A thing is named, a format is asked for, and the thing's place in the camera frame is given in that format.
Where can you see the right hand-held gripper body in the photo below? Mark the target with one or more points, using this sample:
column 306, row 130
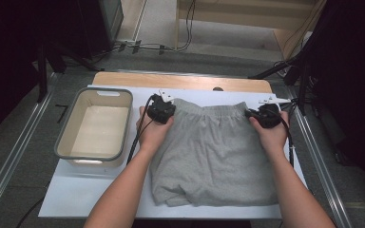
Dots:
column 267, row 115

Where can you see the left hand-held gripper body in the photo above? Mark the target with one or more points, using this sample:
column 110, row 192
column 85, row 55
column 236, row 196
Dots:
column 161, row 110

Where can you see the grey shorts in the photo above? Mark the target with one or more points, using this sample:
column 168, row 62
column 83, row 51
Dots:
column 212, row 152

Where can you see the beige bin with grey rim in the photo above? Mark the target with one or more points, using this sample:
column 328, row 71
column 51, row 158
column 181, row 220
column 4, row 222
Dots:
column 98, row 133

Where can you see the person's right hand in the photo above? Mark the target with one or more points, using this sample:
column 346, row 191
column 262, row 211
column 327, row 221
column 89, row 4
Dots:
column 274, row 137

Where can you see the person's left hand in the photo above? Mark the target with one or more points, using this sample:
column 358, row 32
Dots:
column 152, row 134

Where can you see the wooden table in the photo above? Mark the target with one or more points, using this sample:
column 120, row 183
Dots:
column 171, row 80

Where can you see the white power strip with plugs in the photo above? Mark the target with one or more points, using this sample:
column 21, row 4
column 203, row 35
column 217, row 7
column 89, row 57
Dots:
column 128, row 41

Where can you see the black curtain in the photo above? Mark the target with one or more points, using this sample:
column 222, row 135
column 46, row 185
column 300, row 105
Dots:
column 355, row 79
column 6, row 63

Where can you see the dark cabinet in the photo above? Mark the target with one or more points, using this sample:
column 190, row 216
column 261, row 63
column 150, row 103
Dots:
column 104, row 25

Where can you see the white sheet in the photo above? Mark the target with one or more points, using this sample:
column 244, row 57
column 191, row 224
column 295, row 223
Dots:
column 76, row 190

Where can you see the black tripod stand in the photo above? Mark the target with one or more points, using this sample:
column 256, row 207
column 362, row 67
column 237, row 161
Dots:
column 42, row 72

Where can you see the metal floor rail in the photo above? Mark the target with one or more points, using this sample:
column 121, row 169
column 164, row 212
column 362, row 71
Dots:
column 15, row 155
column 310, row 142

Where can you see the light wooden furniture frame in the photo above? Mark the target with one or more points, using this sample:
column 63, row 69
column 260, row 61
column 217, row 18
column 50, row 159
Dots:
column 234, row 22

